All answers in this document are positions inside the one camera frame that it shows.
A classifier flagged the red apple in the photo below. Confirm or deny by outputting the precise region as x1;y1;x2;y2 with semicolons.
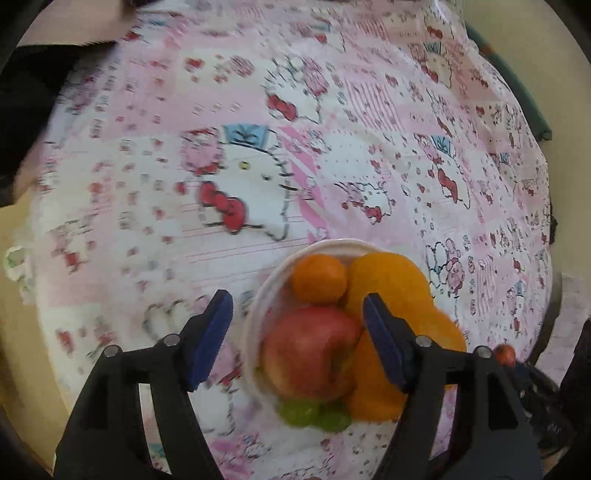
262;305;363;401

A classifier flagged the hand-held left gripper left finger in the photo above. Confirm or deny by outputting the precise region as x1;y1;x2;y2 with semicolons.
54;289;235;480

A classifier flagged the green round fruit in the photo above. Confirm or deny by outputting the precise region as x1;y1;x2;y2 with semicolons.
276;399;321;426
318;406;352;431

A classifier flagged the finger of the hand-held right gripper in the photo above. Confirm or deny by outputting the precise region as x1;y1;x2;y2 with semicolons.
510;360;555;402

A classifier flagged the dark green mat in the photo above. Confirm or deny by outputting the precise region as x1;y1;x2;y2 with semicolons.
466;23;553;141

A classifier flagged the pink cartoon printed blanket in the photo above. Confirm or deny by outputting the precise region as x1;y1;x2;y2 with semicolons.
28;0;555;480

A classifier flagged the white bowl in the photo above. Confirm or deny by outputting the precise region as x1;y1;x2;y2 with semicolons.
241;237;402;428

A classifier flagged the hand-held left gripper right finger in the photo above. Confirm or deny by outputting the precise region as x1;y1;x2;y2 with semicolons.
362;293;546;480

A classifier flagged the large orange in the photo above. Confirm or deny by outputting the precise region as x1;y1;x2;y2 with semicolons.
347;302;468;422

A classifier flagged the small mandarin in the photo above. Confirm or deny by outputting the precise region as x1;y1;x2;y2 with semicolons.
291;254;348;305

